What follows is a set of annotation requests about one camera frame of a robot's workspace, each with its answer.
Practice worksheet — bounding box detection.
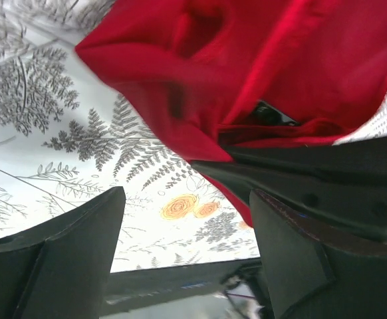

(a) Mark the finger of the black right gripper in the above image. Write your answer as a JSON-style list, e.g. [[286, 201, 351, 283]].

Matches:
[[192, 137, 387, 243]]

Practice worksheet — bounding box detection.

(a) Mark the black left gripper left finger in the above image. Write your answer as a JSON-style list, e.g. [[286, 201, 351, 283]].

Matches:
[[0, 187, 126, 319]]

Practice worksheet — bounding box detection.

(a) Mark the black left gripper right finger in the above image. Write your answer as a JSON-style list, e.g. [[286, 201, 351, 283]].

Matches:
[[249, 189, 387, 318]]

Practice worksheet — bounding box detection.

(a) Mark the red cloth napkin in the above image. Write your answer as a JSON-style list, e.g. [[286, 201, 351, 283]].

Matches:
[[74, 0, 387, 229]]

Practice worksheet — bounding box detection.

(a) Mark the silver fork black handle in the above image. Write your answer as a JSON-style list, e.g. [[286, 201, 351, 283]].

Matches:
[[251, 100, 299, 126]]

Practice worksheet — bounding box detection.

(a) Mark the floral tablecloth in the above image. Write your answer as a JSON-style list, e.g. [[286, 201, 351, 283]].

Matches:
[[0, 1, 387, 272]]

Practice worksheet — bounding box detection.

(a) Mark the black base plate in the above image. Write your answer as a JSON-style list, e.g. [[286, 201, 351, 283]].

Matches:
[[104, 258, 261, 305]]

